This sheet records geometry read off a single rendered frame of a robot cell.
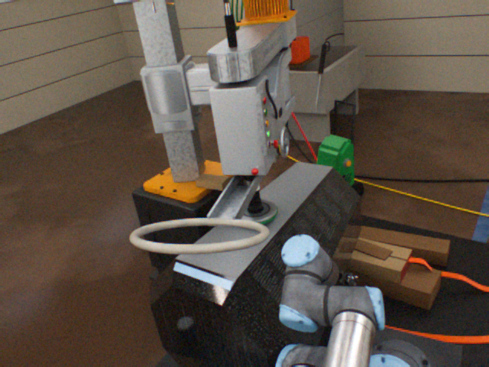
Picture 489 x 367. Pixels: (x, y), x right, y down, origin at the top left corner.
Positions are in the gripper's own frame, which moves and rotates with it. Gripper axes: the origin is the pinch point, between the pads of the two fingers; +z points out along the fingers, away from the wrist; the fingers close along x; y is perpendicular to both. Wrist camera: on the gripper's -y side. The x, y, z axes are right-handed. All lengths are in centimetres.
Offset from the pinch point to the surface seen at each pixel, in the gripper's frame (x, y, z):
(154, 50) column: 142, -123, -20
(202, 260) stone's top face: 27, -79, 22
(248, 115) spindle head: 79, -47, -10
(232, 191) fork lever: 57, -65, 13
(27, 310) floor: 11, -265, 61
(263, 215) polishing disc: 57, -62, 37
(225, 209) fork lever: 43, -60, 6
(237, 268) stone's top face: 24, -61, 25
